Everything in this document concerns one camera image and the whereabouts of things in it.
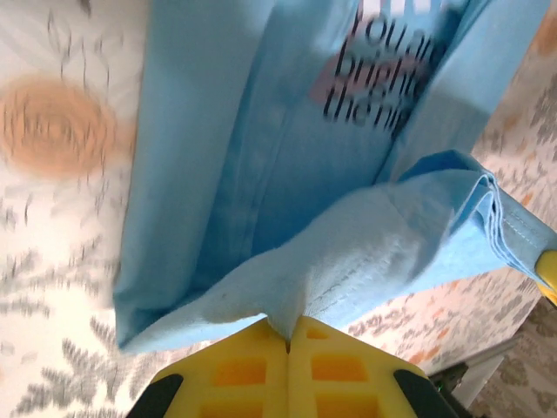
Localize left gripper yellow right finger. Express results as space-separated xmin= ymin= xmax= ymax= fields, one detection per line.
xmin=288 ymin=315 xmax=458 ymax=418

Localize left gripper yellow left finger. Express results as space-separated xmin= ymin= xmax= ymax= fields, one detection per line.
xmin=130 ymin=320 xmax=291 ymax=418

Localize floral patterned table cover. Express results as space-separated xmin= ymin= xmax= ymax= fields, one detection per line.
xmin=0 ymin=0 xmax=557 ymax=418

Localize aluminium table edge frame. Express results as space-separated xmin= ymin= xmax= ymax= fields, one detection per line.
xmin=452 ymin=337 xmax=523 ymax=376

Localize light blue t-shirt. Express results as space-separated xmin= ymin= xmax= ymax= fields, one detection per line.
xmin=111 ymin=0 xmax=557 ymax=354

